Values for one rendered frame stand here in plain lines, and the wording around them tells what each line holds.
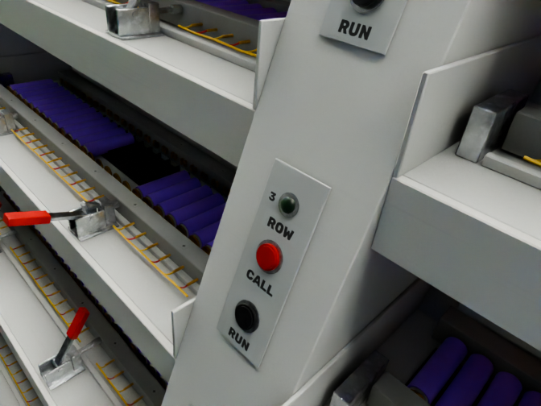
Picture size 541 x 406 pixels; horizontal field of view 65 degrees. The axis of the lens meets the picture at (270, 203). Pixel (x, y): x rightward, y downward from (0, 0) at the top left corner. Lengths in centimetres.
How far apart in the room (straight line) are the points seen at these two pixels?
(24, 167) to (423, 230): 48
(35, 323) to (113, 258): 24
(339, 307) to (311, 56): 14
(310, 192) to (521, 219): 10
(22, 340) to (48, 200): 19
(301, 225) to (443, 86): 10
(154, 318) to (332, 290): 18
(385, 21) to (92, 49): 28
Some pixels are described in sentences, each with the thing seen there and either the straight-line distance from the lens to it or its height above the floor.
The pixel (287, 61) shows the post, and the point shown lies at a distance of 25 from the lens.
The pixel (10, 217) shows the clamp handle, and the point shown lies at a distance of 42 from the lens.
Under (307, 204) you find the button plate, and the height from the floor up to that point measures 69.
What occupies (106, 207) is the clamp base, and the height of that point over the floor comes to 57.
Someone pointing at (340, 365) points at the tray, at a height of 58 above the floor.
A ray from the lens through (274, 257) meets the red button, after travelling 25.
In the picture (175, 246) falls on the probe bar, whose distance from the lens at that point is 39.
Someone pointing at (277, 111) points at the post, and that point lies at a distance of 25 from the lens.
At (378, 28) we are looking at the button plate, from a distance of 22.
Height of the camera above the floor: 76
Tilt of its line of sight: 19 degrees down
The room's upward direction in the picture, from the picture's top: 20 degrees clockwise
